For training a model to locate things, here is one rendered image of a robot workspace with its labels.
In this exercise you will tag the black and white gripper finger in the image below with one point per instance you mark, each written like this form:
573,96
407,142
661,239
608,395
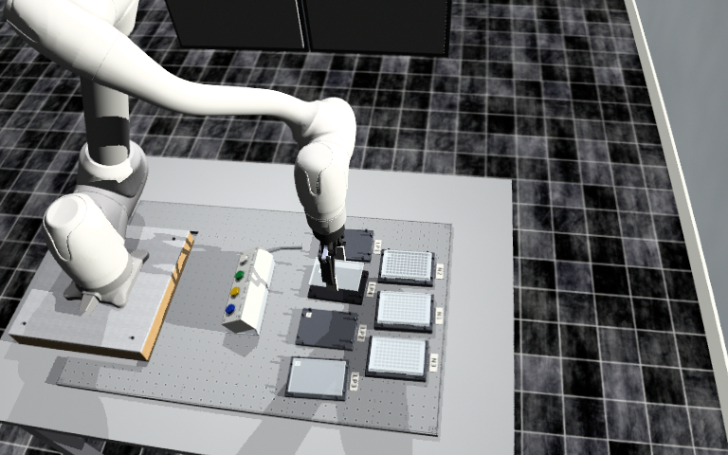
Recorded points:
327,267
340,249

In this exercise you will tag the white button panel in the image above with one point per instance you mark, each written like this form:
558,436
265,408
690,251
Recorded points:
249,290

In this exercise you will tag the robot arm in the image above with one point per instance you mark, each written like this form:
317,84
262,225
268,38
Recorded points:
85,231

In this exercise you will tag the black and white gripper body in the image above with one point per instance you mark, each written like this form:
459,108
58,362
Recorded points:
327,239

